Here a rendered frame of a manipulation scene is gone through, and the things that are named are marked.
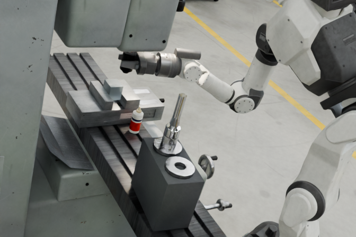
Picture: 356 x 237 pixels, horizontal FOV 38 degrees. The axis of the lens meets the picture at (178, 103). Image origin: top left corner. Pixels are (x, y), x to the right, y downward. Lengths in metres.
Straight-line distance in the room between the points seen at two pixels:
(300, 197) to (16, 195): 0.92
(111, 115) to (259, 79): 0.57
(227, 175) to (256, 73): 1.71
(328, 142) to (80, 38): 0.83
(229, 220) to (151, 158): 1.72
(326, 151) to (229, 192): 1.78
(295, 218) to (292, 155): 2.26
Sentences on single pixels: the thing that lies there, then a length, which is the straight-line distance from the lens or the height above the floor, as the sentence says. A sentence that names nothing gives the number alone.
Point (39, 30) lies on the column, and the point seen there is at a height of 1.46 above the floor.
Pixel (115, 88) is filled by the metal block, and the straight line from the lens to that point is 1.93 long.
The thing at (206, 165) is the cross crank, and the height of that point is 0.67.
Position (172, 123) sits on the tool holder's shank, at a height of 1.25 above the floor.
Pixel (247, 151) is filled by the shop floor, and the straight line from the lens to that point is 3.89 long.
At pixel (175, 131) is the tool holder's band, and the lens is 1.52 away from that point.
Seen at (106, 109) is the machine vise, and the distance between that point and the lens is 1.91.
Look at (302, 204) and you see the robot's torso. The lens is 1.79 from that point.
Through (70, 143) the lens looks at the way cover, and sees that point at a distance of 1.94.
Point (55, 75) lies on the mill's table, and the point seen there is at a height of 0.96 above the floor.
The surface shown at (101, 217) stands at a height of 0.63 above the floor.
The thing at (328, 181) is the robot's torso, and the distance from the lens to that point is 1.77.
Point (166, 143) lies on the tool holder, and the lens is 1.55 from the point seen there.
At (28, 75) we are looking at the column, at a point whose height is 1.32.
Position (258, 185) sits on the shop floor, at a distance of 3.59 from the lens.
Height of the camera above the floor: 2.04
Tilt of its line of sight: 29 degrees down
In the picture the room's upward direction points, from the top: 17 degrees clockwise
